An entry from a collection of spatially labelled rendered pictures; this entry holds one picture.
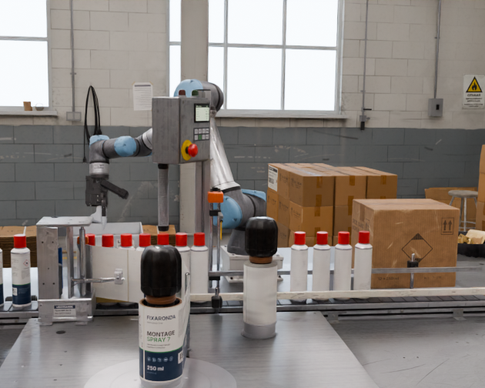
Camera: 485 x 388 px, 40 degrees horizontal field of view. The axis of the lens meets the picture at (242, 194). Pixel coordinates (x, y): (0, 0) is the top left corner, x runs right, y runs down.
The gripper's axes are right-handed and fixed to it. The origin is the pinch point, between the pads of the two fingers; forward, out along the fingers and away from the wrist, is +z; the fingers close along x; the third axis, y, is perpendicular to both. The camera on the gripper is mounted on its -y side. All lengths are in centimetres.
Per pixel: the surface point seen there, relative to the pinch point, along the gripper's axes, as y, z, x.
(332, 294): -70, 28, 65
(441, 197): -363, -80, -485
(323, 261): -67, 19, 67
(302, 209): -139, -39, -260
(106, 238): -5, 11, 67
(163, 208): -21, 1, 59
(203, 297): -32, 28, 65
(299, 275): -60, 23, 65
